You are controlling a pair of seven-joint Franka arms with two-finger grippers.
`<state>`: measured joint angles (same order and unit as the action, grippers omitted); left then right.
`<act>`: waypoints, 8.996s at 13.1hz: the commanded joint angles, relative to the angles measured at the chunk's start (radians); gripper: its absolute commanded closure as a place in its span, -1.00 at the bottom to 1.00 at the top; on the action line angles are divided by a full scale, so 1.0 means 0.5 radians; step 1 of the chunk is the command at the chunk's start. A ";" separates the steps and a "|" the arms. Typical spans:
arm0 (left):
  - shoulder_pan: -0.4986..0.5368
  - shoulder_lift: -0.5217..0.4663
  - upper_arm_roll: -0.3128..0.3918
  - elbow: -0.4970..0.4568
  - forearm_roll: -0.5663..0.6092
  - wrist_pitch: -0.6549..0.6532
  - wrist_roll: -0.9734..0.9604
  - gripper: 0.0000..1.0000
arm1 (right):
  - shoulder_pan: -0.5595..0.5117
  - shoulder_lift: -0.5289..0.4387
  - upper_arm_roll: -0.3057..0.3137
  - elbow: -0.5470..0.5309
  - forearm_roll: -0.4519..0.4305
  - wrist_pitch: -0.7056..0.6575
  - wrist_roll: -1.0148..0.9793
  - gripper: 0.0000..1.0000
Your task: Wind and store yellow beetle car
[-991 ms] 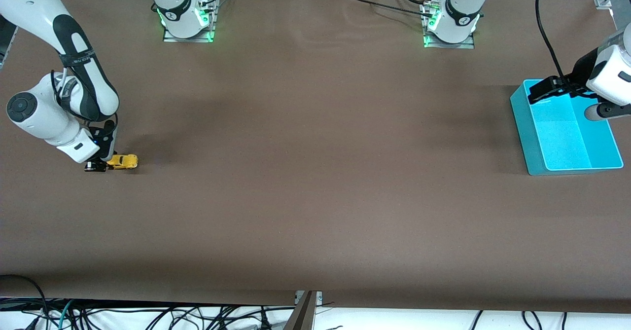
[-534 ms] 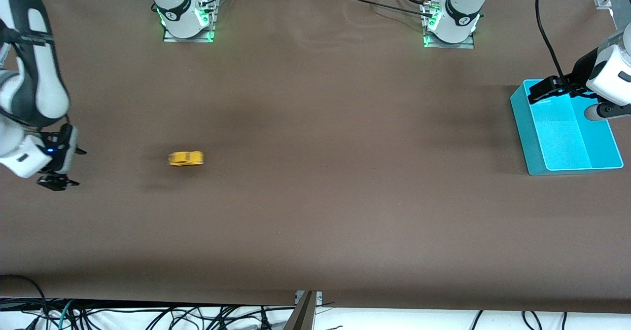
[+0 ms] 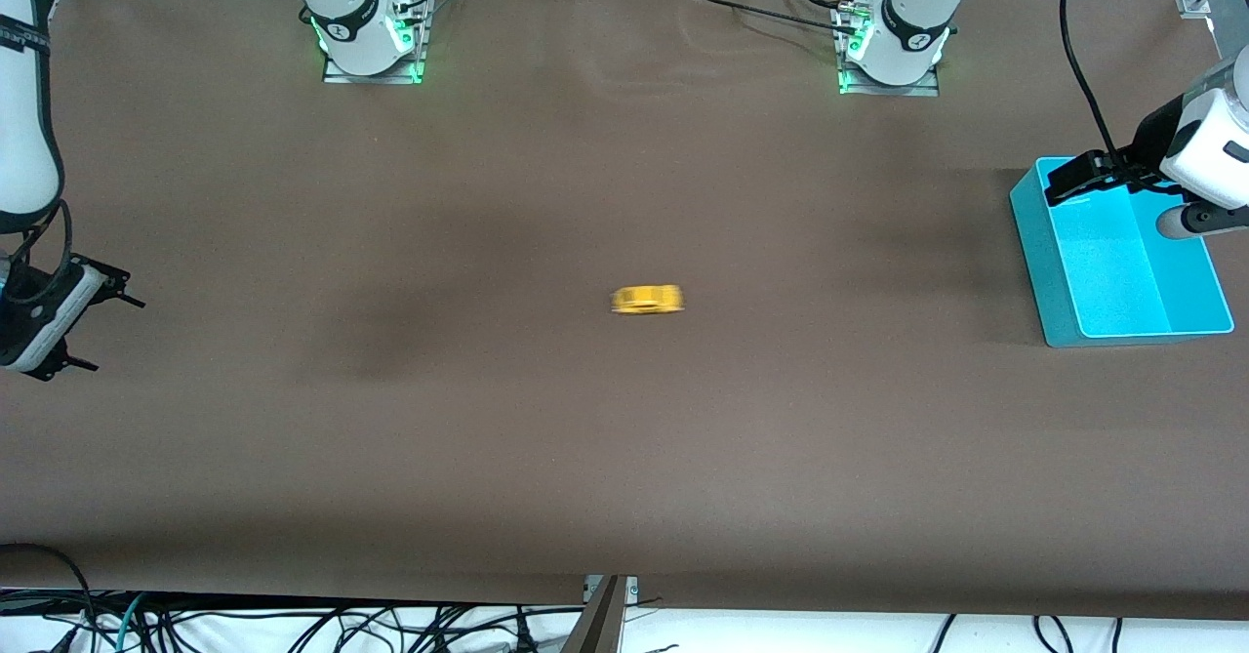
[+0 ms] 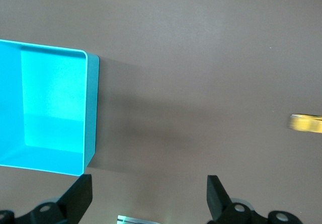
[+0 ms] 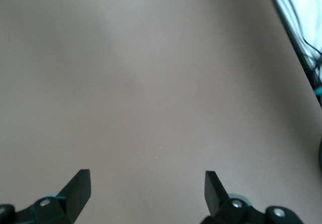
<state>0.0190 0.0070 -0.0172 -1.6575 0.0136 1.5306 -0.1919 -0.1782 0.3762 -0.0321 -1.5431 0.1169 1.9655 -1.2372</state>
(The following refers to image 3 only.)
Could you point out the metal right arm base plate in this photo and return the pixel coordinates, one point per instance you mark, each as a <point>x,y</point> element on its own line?
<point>376,73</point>

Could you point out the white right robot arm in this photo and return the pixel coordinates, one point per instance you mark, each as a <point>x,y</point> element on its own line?
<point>24,126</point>

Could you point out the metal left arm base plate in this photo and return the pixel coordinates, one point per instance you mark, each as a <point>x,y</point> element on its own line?
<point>922,89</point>

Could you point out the yellow beetle toy car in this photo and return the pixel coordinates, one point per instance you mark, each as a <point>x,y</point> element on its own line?
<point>646,300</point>

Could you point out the aluminium frame profile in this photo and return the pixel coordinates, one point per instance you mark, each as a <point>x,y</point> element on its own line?
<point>600,624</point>

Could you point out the brown table cover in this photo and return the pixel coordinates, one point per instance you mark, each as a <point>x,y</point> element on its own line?
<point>624,438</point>

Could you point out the cyan plastic bin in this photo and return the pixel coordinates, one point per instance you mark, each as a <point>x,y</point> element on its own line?
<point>1112,282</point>

